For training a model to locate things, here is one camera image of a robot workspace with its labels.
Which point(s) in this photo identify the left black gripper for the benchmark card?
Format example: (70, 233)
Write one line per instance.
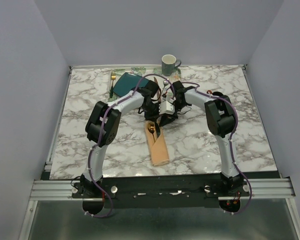
(152, 118)

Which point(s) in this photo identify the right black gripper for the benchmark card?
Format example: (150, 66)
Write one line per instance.
(165, 120)

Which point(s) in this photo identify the gold spoon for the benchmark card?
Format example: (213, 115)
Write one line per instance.
(152, 130)

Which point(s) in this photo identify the orange cloth napkin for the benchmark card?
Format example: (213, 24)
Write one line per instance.
(158, 150)

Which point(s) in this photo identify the silver table knife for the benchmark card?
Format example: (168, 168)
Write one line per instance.
(158, 130)

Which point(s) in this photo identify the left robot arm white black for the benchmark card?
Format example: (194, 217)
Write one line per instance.
(104, 120)

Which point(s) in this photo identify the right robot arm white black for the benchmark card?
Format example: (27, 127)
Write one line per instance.
(222, 121)

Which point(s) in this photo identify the silver spoon on tray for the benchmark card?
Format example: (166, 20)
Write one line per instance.
(165, 88)

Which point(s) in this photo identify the leaf pattern serving tray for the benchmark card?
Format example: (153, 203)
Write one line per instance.
(138, 70)

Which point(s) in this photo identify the teal square plate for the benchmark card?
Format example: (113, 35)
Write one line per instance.
(125, 83)

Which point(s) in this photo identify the grey green mug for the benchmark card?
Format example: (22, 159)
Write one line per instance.
(169, 64)

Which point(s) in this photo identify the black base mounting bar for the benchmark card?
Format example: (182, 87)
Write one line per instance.
(209, 190)

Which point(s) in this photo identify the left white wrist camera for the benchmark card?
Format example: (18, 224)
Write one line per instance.
(166, 107)

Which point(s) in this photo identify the brown handled knife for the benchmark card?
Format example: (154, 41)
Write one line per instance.
(159, 92)

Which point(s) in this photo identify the gold fork green handle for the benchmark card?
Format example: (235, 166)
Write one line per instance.
(113, 78)

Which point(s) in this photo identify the aluminium frame rail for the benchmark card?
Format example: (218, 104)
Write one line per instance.
(56, 190)

